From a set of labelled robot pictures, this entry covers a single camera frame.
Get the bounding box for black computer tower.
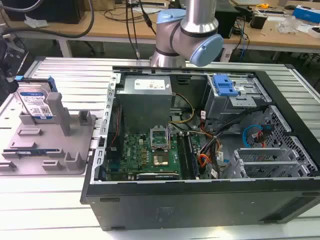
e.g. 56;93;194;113
214;0;241;39

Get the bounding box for yellow black power wires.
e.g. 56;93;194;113
169;92;196;124

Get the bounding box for gold chip heatsink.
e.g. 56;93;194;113
152;154;169;167

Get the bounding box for RAM stick in rack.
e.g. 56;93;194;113
15;148;61;156

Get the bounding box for clear plastic wrap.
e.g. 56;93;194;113
277;14;300;34

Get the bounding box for black bag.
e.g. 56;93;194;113
0;32;28;106

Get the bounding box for green motherboard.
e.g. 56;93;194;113
102;124;201;181

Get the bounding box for metal drive cage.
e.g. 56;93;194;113
202;73;272;128

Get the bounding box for socket cover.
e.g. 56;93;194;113
149;127;172;152

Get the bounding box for blue data wire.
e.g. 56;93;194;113
241;123;272;150

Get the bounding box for orange wire bundle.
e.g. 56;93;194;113
197;139;224;168

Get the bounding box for silver disk bay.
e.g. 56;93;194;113
229;147;313;179

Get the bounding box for RAM slot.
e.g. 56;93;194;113
176;131;197;180

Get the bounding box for black box on desk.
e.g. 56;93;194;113
250;11;268;29

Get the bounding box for grey parts rack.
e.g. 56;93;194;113
0;91;97;176

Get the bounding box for black hanging cable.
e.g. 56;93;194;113
124;0;141;60

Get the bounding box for thick grey cable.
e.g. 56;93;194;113
0;0;95;39

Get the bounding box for black open PC case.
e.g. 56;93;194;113
79;65;320;231

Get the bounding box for grey power supply unit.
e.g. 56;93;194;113
115;74;174;133

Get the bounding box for black sleeved wire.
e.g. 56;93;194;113
212;104;271;141

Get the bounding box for blue white box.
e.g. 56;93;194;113
291;4;320;25

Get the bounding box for blue drive bay latch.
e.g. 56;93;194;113
212;73;239;97

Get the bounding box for hard disk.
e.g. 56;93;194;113
13;76;58;120

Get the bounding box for wooden desk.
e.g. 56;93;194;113
0;4;320;54

